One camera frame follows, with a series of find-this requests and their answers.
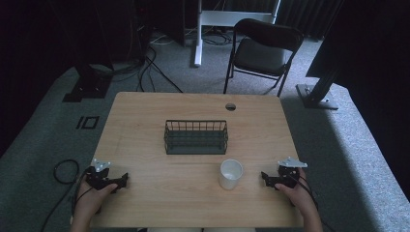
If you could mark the black folding chair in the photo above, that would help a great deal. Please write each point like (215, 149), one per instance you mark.
(262, 54)

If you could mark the person's left hand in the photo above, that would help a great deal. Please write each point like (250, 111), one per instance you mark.
(93, 199)

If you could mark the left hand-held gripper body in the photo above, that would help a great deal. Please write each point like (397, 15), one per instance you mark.
(96, 180)

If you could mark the black metal stand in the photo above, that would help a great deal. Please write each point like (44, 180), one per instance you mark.
(88, 83)
(317, 96)

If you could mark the white cup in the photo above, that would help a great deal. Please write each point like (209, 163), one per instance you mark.
(230, 175)

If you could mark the person's right hand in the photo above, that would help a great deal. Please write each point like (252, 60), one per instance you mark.
(298, 195)

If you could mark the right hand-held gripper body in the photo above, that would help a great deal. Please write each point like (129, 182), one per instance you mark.
(288, 176)

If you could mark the white desk frame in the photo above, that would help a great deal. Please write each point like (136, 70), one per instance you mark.
(206, 19)

